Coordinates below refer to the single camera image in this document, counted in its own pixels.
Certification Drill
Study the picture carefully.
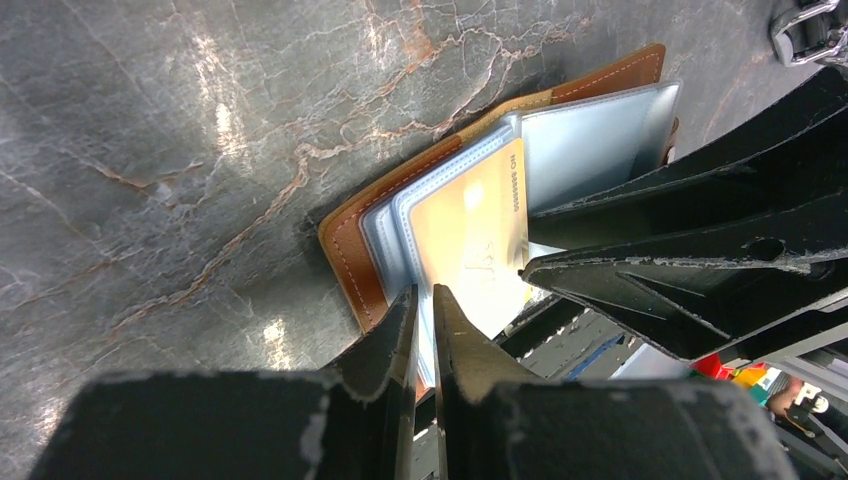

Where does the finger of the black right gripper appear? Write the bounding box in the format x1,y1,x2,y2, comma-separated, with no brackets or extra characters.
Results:
529,67,847,250
522,192,847,362

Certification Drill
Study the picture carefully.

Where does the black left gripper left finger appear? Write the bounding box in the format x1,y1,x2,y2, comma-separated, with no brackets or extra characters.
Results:
321,285,419,479

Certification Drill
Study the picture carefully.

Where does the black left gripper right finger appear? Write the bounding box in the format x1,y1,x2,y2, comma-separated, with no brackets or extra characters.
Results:
432,284,540,479

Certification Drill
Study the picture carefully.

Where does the gold credit card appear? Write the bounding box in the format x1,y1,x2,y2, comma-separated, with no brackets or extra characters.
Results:
397,138,530,340

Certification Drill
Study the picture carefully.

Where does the brown leather card holder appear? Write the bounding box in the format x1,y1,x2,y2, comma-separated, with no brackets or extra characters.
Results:
317,42,684,402

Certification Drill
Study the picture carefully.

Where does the black poker chip case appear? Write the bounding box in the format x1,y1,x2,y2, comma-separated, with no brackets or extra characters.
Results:
769,0,847,68

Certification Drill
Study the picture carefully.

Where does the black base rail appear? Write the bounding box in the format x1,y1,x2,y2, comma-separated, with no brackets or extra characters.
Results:
410,294,637,480

